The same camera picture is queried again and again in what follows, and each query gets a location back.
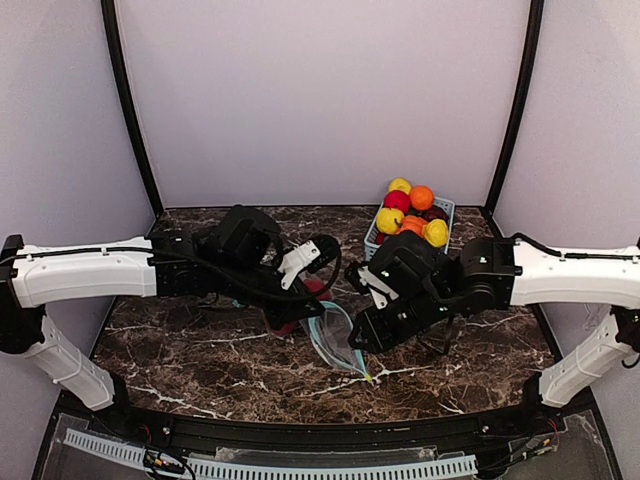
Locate red wrinkled fruit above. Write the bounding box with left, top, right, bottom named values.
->
left=270, top=323, right=298, bottom=338

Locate clear zip bag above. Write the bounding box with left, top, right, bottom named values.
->
left=300, top=301, right=372, bottom=383
left=233, top=275, right=332, bottom=337

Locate red tomato with stem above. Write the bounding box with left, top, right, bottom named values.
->
left=304, top=278, right=330, bottom=298

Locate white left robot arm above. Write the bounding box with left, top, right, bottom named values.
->
left=1, top=205, right=340, bottom=412

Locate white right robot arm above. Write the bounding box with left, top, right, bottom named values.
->
left=346, top=233, right=639, bottom=409

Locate light blue plastic basket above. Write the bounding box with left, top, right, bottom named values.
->
left=364, top=197, right=456, bottom=255

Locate yellow lemon right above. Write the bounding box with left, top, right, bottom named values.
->
left=422, top=218, right=449, bottom=248

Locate orange pumpkin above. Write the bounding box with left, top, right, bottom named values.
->
left=396, top=215, right=428, bottom=237

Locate yellow apple front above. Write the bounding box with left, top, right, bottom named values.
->
left=376, top=207, right=405, bottom=235

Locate red apple back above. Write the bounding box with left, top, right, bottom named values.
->
left=383, top=190, right=411, bottom=214

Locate orange fruit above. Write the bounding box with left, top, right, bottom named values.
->
left=409, top=185, right=435, bottom=211

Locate yellow fruit back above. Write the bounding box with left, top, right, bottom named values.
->
left=388, top=177, right=412, bottom=195

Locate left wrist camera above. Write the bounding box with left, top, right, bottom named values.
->
left=277, top=235, right=341, bottom=290

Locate black front table rail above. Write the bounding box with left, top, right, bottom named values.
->
left=61, top=394, right=565, bottom=465

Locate white slotted cable duct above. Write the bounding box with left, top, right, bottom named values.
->
left=63, top=429, right=479, bottom=479

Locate black right frame post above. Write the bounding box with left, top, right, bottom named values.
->
left=484, top=0, right=545, bottom=216

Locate black frame post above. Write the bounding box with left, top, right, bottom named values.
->
left=484, top=0, right=545, bottom=216
left=100, top=0, right=164, bottom=218

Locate black left frame post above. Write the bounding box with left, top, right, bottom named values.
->
left=100, top=0, right=164, bottom=218

